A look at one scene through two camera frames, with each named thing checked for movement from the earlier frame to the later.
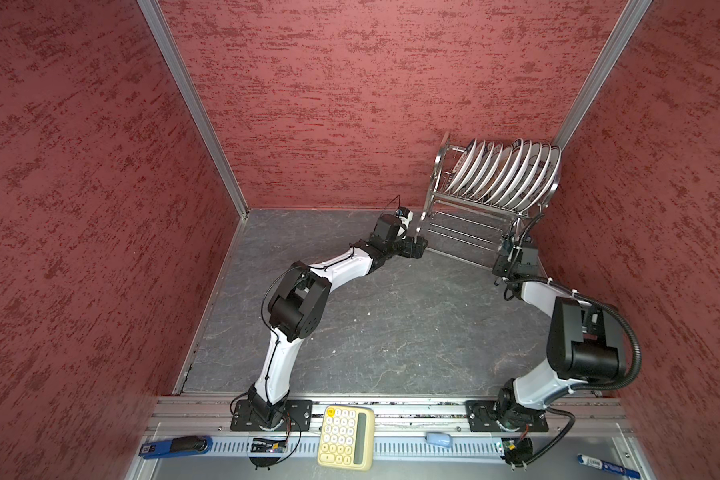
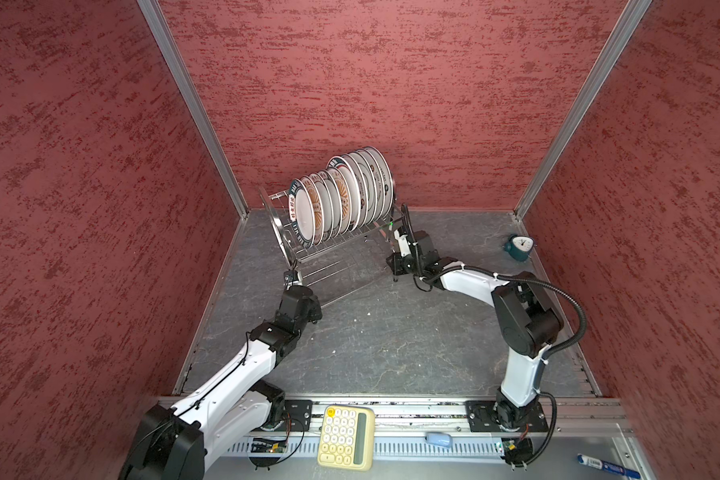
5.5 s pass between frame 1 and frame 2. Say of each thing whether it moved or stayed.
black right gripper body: moved
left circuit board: stayed
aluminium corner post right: stayed
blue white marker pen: stayed
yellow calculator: stayed
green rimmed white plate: moved
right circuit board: stayed
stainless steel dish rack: moved
